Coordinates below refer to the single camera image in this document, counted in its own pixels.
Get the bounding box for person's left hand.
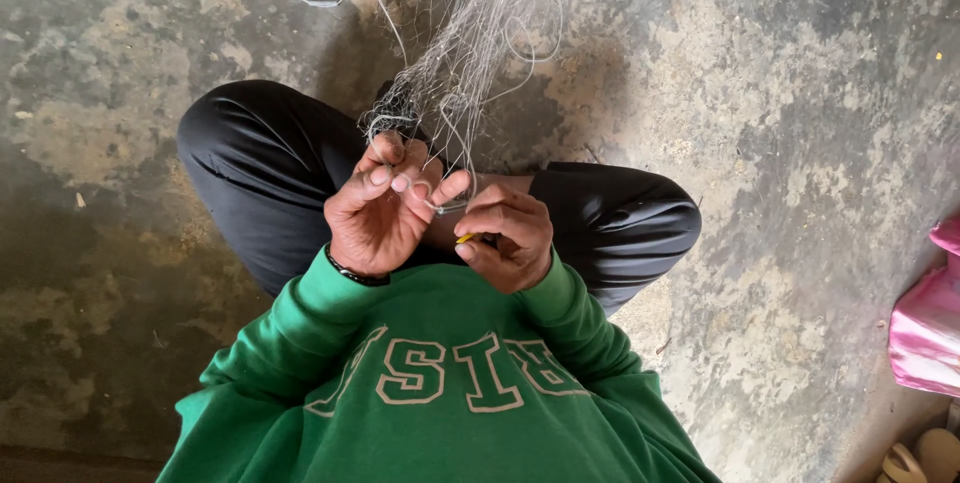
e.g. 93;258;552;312
324;130;472;279

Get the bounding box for person's right hand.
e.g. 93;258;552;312
452;183;555;295

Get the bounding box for grey nylon fishing net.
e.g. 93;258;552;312
283;0;610;215

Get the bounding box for black wristband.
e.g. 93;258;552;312
324;243;392;288

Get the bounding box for green lettered sweatshirt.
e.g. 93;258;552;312
156;244;723;483

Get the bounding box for black trousers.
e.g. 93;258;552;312
176;80;704;317

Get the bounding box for pink shiny bag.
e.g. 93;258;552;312
888;216;960;398

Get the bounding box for beige sandal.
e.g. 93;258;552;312
913;428;960;483
877;443;929;483

